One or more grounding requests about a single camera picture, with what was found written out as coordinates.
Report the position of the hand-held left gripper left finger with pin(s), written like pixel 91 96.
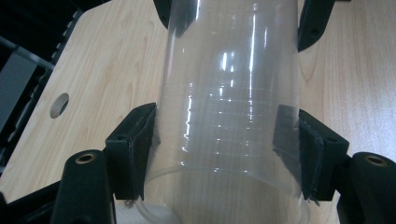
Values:
pixel 130 149

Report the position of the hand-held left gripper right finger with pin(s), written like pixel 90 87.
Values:
pixel 320 155

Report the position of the translucent white cup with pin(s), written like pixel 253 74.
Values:
pixel 140 214

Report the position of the stack of clear plastic cups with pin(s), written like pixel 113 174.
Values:
pixel 227 109

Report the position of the grey panel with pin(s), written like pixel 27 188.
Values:
pixel 14 84

